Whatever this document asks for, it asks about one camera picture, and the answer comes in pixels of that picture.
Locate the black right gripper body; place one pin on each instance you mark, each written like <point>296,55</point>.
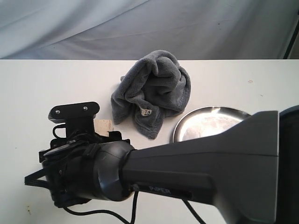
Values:
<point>82,136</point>

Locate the beige wooden block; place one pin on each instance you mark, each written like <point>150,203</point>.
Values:
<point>103,126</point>

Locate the grey fleece towel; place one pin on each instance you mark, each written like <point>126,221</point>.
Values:
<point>156,87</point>

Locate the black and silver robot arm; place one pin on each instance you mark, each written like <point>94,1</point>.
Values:
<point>250,172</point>

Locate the round stainless steel plate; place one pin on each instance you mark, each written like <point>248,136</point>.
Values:
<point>207,121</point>

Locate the grey backdrop curtain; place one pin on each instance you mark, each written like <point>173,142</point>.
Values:
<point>130,29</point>

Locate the black stand pole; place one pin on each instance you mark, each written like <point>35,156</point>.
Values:
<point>292,39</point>

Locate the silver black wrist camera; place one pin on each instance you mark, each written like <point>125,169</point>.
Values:
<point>76,117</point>

